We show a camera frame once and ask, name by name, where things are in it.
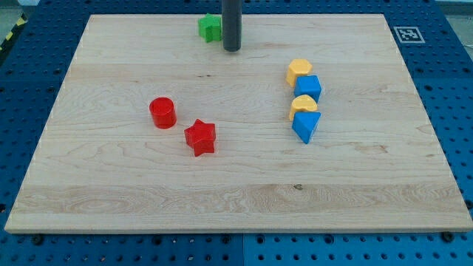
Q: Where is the yellow hexagon block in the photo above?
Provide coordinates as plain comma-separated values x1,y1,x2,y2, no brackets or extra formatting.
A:
285,58,313,87

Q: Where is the yellow black hazard tape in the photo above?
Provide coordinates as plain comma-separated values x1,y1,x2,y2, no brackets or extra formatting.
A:
1,13,28,53

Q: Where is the light wooden board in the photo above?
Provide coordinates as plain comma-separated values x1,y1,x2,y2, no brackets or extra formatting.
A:
5,14,472,234

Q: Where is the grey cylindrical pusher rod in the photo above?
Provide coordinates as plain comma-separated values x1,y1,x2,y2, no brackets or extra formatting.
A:
222,0,242,52

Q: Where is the yellow heart block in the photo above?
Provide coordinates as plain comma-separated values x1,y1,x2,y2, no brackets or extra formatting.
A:
288,95,318,121

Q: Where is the blue triangle block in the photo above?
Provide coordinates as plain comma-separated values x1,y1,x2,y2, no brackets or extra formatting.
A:
292,112,321,144

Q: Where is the green star block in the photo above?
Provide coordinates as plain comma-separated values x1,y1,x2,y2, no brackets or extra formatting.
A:
197,13,222,43

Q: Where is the blue cube block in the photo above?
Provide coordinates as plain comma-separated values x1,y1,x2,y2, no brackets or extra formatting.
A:
293,75,322,103

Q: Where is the red star block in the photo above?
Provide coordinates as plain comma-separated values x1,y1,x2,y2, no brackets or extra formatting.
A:
184,119,217,157

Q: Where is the red cylinder block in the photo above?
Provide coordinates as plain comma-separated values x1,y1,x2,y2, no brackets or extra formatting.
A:
149,97,177,129

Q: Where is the white fiducial marker tag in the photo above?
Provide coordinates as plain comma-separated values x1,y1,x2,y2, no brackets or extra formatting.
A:
394,26,425,44

